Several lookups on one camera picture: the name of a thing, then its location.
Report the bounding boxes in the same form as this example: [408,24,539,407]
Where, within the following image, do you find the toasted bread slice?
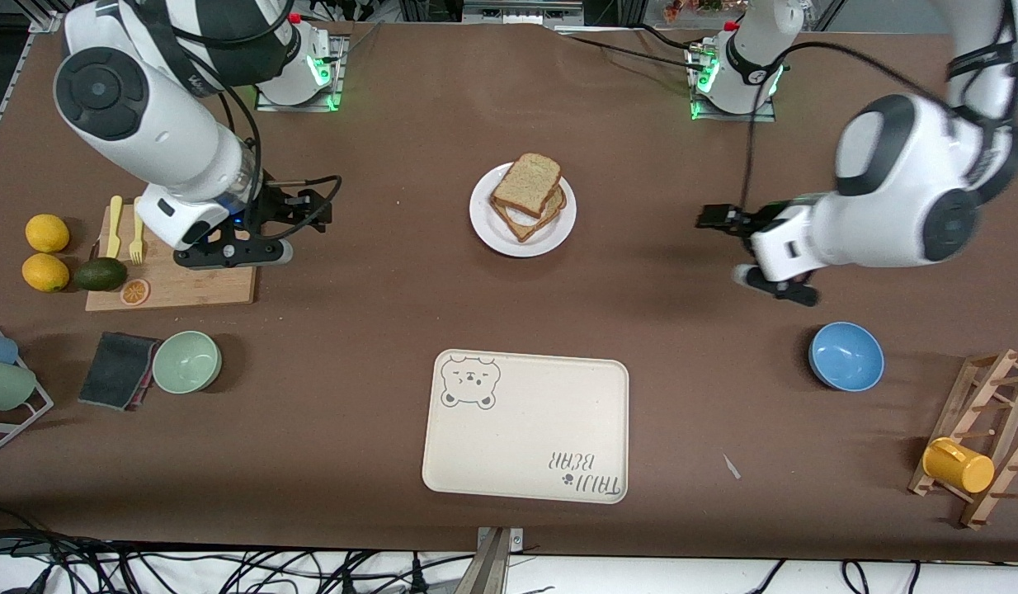
[497,186,568,243]

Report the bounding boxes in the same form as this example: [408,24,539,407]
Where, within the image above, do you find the blue bowl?
[808,321,885,392]

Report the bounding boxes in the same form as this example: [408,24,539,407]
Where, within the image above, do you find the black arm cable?
[216,91,343,242]
[740,40,972,215]

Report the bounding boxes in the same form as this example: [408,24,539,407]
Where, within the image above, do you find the mint green bowl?
[152,330,223,394]

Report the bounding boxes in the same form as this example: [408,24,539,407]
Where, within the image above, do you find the yellow plastic knife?
[106,195,125,259]

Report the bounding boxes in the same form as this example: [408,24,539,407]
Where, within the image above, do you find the yellow mug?
[922,437,996,494]

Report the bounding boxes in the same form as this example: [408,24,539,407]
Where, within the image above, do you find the green avocado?
[73,257,129,292]

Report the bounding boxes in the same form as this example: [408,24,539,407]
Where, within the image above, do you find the wooden cutting board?
[85,196,264,313]

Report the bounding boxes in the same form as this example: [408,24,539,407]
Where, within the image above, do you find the yellow plastic fork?
[129,196,148,266]

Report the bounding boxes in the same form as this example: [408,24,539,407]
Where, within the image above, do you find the white wire rack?
[0,323,54,456]

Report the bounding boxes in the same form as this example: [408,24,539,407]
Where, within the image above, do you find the grey box behind table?
[462,0,586,26]

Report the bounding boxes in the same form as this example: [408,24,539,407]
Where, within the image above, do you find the yellow lemon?
[25,214,71,253]
[21,252,71,293]

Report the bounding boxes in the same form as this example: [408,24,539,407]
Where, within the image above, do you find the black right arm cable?
[216,91,343,242]

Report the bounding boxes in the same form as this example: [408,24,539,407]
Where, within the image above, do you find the untoasted bread slice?
[490,153,563,219]

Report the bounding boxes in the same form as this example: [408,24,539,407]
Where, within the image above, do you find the metal table bracket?
[453,526,525,594]

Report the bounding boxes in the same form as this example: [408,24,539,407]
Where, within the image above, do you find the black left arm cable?
[740,40,972,215]

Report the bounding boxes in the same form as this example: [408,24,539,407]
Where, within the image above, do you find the white round plate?
[469,161,577,258]

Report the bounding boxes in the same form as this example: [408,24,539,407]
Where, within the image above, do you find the wooden mug rack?
[908,348,1018,530]

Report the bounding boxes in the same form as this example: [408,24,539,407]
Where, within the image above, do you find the tangled black floor cables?
[0,528,477,594]

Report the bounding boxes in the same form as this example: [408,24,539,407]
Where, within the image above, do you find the pale green cup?
[0,360,38,412]

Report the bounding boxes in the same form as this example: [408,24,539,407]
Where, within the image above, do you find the cream bear print tray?
[422,349,630,505]

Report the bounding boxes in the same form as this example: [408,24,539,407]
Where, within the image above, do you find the folded dark grey cloth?
[78,331,162,412]

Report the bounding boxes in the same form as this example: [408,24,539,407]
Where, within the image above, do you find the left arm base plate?
[690,45,778,123]

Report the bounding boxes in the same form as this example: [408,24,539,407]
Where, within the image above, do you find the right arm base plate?
[255,33,345,112]

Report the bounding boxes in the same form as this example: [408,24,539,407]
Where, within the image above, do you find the black cable on table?
[556,30,709,73]

